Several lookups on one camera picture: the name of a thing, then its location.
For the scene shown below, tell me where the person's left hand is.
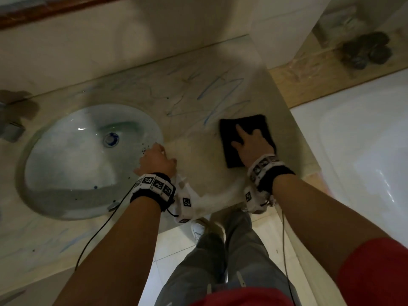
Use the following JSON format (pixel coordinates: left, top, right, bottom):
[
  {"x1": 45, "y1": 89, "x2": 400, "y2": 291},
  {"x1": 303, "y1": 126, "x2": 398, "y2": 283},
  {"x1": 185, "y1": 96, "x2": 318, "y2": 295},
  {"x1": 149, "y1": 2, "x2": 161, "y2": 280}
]
[{"x1": 133, "y1": 143, "x2": 178, "y2": 178}]

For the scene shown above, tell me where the person's right hand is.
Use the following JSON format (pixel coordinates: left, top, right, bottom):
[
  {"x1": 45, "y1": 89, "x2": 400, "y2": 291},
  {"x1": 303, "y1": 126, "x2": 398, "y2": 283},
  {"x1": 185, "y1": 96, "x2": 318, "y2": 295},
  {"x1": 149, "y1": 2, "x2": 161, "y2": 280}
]
[{"x1": 231, "y1": 124, "x2": 276, "y2": 168}]

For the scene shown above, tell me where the black cloth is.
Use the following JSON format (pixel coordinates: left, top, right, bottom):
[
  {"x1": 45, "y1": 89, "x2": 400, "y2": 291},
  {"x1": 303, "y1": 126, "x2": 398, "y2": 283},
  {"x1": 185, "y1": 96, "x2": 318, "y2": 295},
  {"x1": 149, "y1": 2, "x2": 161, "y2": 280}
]
[{"x1": 219, "y1": 114, "x2": 277, "y2": 169}]

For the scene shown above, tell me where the person's left forearm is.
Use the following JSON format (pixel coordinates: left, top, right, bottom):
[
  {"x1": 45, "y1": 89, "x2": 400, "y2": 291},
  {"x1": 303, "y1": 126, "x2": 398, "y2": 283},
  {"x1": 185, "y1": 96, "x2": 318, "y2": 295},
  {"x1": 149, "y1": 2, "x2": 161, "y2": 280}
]
[{"x1": 52, "y1": 195, "x2": 162, "y2": 306}]

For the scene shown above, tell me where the person's right forearm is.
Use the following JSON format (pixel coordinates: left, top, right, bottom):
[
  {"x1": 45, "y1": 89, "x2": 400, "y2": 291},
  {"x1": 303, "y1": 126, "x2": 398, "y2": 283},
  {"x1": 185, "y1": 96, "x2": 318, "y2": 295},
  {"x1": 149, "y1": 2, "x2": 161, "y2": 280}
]
[{"x1": 272, "y1": 173, "x2": 389, "y2": 283}]

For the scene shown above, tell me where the chrome sink drain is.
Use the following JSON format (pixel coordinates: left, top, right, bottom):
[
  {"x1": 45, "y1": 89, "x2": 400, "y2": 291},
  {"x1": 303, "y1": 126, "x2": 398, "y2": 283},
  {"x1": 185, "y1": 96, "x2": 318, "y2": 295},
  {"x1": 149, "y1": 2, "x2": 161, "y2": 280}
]
[{"x1": 102, "y1": 132, "x2": 120, "y2": 149}]

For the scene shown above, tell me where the white oval sink basin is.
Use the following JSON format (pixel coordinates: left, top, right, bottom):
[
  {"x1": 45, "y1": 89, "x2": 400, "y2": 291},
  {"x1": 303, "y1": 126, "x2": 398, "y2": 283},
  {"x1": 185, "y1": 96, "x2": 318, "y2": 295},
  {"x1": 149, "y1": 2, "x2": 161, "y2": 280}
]
[{"x1": 16, "y1": 103, "x2": 165, "y2": 221}]

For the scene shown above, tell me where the white shoe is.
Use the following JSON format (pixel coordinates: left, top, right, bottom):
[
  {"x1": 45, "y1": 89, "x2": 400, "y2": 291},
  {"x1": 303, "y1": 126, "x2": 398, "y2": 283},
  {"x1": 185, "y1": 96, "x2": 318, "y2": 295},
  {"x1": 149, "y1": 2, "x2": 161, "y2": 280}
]
[{"x1": 190, "y1": 219, "x2": 208, "y2": 243}]

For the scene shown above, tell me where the beige stone tub ledge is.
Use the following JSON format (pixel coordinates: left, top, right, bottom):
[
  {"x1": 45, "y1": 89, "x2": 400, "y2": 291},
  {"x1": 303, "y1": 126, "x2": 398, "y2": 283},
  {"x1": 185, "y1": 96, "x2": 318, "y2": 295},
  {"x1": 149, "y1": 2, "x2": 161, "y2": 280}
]
[{"x1": 269, "y1": 27, "x2": 408, "y2": 109}]

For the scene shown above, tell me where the white bathtub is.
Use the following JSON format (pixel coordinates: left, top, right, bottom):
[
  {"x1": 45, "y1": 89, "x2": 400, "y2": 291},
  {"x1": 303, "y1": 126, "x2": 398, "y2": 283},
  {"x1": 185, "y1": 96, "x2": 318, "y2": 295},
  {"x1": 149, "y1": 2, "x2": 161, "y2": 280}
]
[{"x1": 290, "y1": 68, "x2": 408, "y2": 249}]

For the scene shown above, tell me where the chrome faucet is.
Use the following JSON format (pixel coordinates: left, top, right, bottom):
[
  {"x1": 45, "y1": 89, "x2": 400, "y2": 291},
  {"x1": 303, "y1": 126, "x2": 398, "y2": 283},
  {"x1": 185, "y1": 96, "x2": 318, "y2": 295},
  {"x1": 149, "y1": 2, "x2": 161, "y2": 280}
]
[{"x1": 0, "y1": 102, "x2": 26, "y2": 143}]

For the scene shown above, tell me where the clear plastic bag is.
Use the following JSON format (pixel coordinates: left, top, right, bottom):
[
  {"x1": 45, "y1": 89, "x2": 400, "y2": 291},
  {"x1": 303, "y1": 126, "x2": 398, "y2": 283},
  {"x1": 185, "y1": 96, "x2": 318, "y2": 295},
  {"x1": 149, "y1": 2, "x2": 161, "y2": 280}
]
[{"x1": 314, "y1": 6, "x2": 367, "y2": 45}]

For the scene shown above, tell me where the red shirt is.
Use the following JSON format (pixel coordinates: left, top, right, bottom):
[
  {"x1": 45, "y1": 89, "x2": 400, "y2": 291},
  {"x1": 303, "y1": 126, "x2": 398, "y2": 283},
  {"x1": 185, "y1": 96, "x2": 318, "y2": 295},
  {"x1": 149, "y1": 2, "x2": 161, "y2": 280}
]
[{"x1": 191, "y1": 237, "x2": 408, "y2": 306}]

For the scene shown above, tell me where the wood framed mirror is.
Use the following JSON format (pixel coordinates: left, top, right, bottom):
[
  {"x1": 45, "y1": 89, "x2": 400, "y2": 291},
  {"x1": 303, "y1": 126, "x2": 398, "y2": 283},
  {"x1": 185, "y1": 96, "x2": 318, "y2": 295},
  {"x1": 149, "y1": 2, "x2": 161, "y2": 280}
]
[{"x1": 0, "y1": 0, "x2": 128, "y2": 29}]

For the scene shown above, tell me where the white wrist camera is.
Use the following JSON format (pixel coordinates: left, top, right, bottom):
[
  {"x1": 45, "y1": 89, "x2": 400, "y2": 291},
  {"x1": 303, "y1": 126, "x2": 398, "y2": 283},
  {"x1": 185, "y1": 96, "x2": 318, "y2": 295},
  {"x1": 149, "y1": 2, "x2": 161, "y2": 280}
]
[
  {"x1": 173, "y1": 184, "x2": 200, "y2": 224},
  {"x1": 244, "y1": 184, "x2": 275, "y2": 215}
]

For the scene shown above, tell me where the black cable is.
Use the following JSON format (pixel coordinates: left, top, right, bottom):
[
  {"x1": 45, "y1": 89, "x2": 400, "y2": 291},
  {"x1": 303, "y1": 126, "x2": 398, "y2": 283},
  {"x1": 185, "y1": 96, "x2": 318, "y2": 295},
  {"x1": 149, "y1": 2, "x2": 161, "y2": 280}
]
[
  {"x1": 280, "y1": 210, "x2": 297, "y2": 306},
  {"x1": 74, "y1": 183, "x2": 138, "y2": 271}
]

